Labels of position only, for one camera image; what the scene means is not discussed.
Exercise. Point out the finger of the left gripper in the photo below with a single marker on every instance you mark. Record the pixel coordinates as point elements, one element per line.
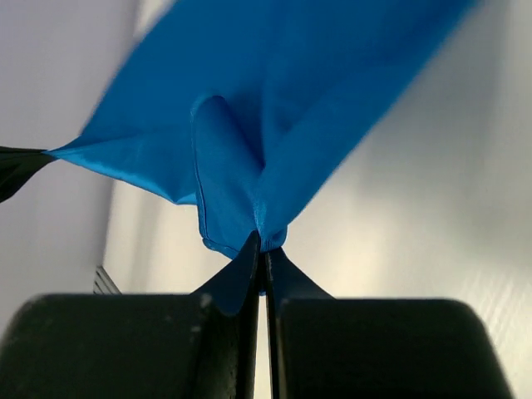
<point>18,166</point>

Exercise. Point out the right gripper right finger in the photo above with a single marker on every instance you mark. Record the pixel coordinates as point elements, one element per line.
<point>326,347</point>

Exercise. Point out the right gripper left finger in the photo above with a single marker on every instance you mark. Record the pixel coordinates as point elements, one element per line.
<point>196,345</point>

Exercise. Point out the blue satin napkin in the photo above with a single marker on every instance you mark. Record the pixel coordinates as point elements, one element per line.
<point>245,108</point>

